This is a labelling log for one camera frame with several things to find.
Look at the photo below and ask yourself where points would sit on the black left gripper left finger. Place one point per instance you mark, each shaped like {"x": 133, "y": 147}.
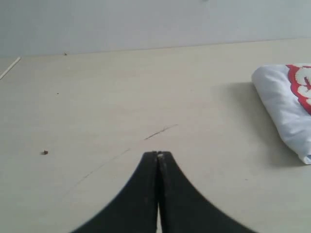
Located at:
{"x": 134, "y": 209}

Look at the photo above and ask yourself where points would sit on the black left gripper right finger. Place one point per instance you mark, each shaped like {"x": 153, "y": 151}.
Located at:
{"x": 183, "y": 209}

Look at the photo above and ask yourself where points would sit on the white t-shirt red print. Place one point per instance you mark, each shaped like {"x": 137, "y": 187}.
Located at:
{"x": 285, "y": 91}

